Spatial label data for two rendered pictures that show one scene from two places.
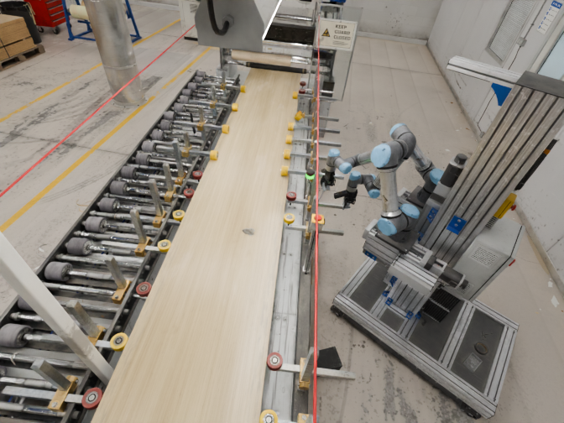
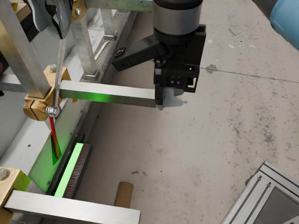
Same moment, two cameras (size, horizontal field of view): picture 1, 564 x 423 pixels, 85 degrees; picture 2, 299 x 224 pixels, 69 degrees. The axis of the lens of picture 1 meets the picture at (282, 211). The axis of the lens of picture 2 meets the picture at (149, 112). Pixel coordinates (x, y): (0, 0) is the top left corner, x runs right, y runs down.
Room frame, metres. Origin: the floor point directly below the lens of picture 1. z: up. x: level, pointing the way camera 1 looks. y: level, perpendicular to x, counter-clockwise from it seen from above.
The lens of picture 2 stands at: (1.50, -0.50, 1.21)
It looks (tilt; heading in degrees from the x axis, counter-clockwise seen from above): 50 degrees down; 8
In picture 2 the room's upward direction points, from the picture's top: straight up
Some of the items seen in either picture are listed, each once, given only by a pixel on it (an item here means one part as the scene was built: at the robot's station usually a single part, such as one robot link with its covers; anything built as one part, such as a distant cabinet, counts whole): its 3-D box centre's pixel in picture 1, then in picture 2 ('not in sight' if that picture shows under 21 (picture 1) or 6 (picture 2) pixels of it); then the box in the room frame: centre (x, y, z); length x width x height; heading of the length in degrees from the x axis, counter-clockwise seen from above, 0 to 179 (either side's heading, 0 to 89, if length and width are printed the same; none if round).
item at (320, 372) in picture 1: (312, 371); not in sight; (0.59, -0.24, 0.82); 0.43 x 0.03 x 0.04; 89
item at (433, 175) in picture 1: (435, 180); not in sight; (1.82, -1.06, 1.21); 0.13 x 0.12 x 0.14; 12
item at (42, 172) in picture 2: not in sight; (62, 134); (1.77, -0.24, 0.75); 0.26 x 0.01 x 0.10; 179
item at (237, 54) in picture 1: (276, 59); not in sight; (4.41, 0.30, 1.05); 1.43 x 0.12 x 0.12; 89
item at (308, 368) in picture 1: (307, 370); not in sight; (0.55, -0.20, 0.93); 0.03 x 0.03 x 0.48; 89
